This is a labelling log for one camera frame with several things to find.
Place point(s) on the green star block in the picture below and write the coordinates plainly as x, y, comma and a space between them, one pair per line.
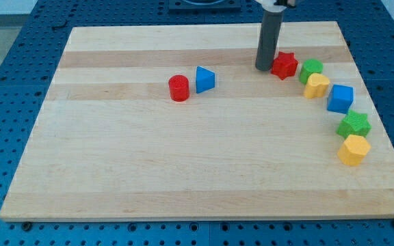
354, 123

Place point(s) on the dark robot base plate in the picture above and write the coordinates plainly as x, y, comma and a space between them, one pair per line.
198, 5

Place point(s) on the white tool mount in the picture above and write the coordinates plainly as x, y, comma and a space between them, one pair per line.
276, 5

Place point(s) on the blue triangle block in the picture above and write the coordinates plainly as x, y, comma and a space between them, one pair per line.
205, 79

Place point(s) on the blue cube block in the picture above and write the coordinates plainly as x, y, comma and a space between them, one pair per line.
340, 99

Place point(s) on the yellow heart block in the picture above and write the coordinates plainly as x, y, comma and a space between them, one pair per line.
316, 86

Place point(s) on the yellow hexagon block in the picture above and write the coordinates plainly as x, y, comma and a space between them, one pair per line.
353, 150

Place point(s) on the red star block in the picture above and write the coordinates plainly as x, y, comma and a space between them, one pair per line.
285, 65

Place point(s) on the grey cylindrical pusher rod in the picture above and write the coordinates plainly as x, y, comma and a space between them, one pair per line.
268, 39

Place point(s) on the red cylinder block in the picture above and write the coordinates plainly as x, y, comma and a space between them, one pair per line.
179, 87

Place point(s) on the green cylinder block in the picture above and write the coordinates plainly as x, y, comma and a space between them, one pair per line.
309, 67

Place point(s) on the wooden board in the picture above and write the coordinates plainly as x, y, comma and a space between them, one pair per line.
109, 143

